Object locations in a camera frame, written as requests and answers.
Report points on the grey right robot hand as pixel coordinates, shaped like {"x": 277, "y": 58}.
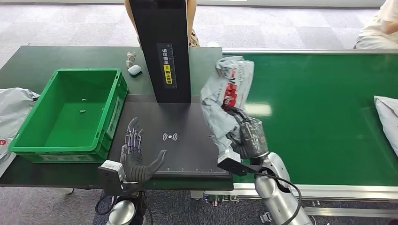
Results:
{"x": 252, "y": 136}

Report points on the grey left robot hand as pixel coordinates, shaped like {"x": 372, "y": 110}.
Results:
{"x": 135, "y": 156}

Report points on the grey red-printed plastic package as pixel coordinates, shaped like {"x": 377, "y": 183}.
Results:
{"x": 224, "y": 90}

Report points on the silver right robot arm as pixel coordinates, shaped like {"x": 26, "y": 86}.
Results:
{"x": 273, "y": 198}

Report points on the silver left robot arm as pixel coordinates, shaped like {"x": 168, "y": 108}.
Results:
{"x": 122, "y": 214}

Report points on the green conveyor belt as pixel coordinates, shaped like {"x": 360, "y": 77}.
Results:
{"x": 326, "y": 108}

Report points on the black scanner machine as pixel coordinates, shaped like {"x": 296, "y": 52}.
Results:
{"x": 164, "y": 31}

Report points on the plain grey mailer package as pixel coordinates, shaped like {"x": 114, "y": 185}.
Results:
{"x": 388, "y": 118}

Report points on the green plastic crate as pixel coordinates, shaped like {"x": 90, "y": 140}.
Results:
{"x": 71, "y": 130}

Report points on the white earbuds case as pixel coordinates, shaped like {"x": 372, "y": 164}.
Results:
{"x": 134, "y": 69}

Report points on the crumpled clear wrapper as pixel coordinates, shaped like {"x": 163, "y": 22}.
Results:
{"x": 130, "y": 59}

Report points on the grey plastic mailer bag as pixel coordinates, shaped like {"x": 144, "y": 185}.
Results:
{"x": 12, "y": 108}

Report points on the dark green table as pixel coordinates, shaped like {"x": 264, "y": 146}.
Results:
{"x": 46, "y": 57}

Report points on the person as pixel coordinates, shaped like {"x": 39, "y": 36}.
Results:
{"x": 192, "y": 15}
{"x": 379, "y": 34}

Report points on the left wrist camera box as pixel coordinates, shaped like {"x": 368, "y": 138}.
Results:
{"x": 110, "y": 180}

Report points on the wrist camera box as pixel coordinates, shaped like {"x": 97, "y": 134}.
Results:
{"x": 110, "y": 180}
{"x": 233, "y": 166}

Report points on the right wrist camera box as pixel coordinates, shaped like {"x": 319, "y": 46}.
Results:
{"x": 233, "y": 166}

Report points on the metal conveyor bracket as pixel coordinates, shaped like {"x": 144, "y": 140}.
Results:
{"x": 266, "y": 218}

